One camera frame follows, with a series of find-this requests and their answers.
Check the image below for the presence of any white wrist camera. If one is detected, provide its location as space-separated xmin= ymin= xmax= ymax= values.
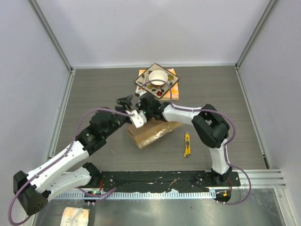
xmin=135 ymin=90 xmax=146 ymax=97
xmin=129 ymin=110 xmax=147 ymax=128

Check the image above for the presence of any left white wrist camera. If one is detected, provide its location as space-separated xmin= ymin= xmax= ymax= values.
xmin=129 ymin=110 xmax=147 ymax=128

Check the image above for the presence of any orange checkered folded cloth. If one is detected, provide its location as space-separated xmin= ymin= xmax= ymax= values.
xmin=135 ymin=68 xmax=180 ymax=101

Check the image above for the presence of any white ceramic bowl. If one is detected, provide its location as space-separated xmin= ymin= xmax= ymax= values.
xmin=149 ymin=70 xmax=168 ymax=87

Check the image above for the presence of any white orange paper packet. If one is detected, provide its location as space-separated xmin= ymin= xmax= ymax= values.
xmin=60 ymin=207 xmax=90 ymax=226

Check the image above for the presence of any yellow utility knife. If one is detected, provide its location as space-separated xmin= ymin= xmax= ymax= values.
xmin=184 ymin=131 xmax=191 ymax=158

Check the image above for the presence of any brown cardboard express box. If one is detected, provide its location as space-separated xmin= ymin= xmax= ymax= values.
xmin=127 ymin=119 xmax=184 ymax=149

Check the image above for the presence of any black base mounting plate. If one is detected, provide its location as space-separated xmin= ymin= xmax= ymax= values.
xmin=95 ymin=170 xmax=241 ymax=193

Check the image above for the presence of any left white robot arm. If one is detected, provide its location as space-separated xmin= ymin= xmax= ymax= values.
xmin=13 ymin=95 xmax=133 ymax=216

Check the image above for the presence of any aluminium frame rail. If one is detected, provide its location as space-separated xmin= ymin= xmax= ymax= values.
xmin=230 ymin=169 xmax=286 ymax=189

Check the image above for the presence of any square floral ceramic plate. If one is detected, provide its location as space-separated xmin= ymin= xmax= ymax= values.
xmin=134 ymin=63 xmax=181 ymax=100

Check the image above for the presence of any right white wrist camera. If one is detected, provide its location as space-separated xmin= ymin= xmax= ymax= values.
xmin=135 ymin=90 xmax=146 ymax=97

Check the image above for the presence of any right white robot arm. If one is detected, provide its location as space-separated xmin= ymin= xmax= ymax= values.
xmin=135 ymin=91 xmax=232 ymax=186

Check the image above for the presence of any white slotted cable duct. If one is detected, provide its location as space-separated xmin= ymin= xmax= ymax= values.
xmin=55 ymin=189 xmax=216 ymax=201

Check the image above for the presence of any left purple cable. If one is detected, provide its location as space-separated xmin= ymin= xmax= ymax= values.
xmin=8 ymin=107 xmax=134 ymax=224

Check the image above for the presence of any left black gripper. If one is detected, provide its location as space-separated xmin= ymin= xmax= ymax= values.
xmin=103 ymin=97 xmax=139 ymax=138

